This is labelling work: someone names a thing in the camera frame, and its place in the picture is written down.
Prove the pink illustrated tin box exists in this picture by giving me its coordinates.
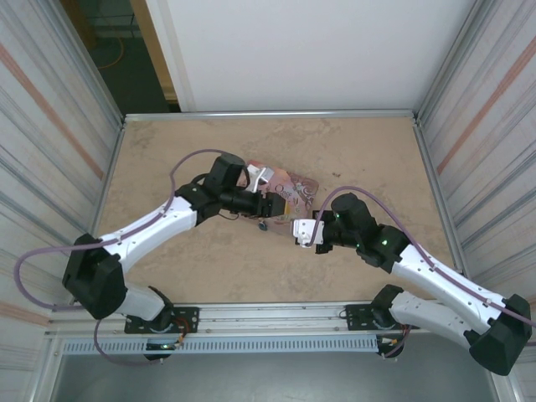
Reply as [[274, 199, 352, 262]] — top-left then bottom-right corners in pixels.
[[245, 158, 322, 238]]

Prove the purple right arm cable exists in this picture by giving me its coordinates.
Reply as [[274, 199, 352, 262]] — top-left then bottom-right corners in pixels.
[[307, 187, 536, 360]]

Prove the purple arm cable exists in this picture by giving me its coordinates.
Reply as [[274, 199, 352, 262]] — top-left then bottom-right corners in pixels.
[[14, 148, 223, 366], [307, 187, 536, 360]]

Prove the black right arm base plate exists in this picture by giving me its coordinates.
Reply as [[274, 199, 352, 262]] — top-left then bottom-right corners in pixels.
[[345, 304, 380, 332]]

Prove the aluminium table frame bar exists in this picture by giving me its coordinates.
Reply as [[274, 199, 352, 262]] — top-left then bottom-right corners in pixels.
[[122, 110, 420, 123]]

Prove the aluminium mounting rail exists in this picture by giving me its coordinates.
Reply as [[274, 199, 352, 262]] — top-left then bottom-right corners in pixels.
[[45, 301, 474, 338]]

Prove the aluminium side frame bar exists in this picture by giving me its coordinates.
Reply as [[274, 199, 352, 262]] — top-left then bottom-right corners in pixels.
[[79, 119, 126, 294], [412, 119, 477, 284]]

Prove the grey slotted cable duct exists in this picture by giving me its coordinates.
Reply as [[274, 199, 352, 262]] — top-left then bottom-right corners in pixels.
[[62, 334, 380, 355]]

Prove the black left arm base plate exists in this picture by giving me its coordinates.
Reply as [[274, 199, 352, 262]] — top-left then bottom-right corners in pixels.
[[125, 306, 200, 335]]

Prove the tan wooden door frame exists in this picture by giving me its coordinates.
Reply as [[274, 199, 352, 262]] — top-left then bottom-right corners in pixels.
[[128, 0, 182, 113]]

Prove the orange floor cable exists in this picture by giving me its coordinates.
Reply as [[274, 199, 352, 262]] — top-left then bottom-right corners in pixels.
[[98, 36, 129, 70]]

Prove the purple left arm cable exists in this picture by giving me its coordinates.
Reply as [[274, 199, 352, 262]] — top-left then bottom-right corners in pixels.
[[14, 148, 223, 366]]

